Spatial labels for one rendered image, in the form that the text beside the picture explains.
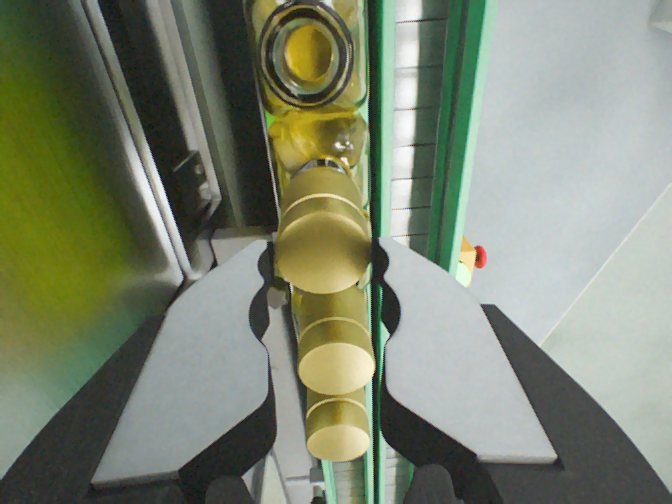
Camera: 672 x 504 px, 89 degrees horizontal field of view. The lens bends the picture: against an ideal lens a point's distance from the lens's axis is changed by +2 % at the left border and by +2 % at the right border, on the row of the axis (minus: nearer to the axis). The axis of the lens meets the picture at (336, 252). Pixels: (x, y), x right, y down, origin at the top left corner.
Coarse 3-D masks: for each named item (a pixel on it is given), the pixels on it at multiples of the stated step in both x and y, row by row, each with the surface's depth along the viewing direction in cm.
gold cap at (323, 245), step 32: (288, 192) 14; (320, 192) 12; (352, 192) 13; (288, 224) 11; (320, 224) 11; (352, 224) 11; (288, 256) 11; (320, 256) 12; (352, 256) 12; (320, 288) 12
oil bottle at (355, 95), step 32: (256, 0) 14; (288, 0) 14; (320, 0) 14; (352, 0) 14; (256, 32) 14; (320, 32) 16; (352, 32) 14; (256, 64) 15; (320, 64) 17; (352, 96) 16
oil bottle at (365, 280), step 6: (366, 210) 22; (366, 216) 21; (366, 222) 21; (366, 270) 21; (366, 276) 21; (360, 282) 21; (366, 282) 22; (294, 288) 22; (360, 288) 21; (366, 288) 23; (300, 294) 22
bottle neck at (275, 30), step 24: (312, 0) 10; (264, 24) 10; (288, 24) 10; (312, 24) 11; (336, 24) 10; (264, 48) 10; (336, 48) 10; (264, 72) 10; (288, 72) 13; (336, 72) 11; (288, 96) 11; (312, 96) 11; (336, 96) 11
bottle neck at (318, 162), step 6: (306, 162) 17; (312, 162) 16; (318, 162) 16; (324, 162) 16; (330, 162) 16; (336, 162) 17; (300, 168) 17; (306, 168) 16; (336, 168) 16; (342, 168) 17; (348, 174) 17
